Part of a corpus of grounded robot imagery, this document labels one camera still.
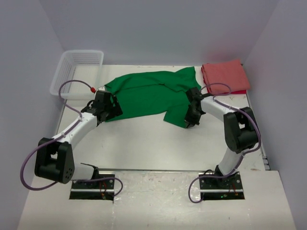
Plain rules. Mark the folded red t shirt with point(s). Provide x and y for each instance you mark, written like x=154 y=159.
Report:
x=227 y=93

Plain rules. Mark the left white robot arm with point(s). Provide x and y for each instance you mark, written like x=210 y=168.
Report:
x=54 y=156

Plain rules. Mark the green t shirt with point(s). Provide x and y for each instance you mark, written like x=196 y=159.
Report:
x=151 y=93

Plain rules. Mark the white plastic basket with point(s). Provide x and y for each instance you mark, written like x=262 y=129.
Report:
x=83 y=65

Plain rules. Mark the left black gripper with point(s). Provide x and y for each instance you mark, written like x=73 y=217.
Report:
x=115 y=110

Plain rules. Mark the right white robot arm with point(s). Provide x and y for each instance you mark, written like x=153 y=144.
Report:
x=241 y=132

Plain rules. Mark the folded pink t shirt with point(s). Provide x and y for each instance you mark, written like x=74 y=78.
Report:
x=225 y=76

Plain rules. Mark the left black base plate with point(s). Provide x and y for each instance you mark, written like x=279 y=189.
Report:
x=101 y=190

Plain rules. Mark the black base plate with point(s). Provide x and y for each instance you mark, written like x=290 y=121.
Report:
x=101 y=190
x=230 y=188

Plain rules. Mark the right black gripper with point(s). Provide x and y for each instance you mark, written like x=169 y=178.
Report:
x=190 y=121

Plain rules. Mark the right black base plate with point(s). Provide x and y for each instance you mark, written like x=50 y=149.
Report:
x=230 y=188

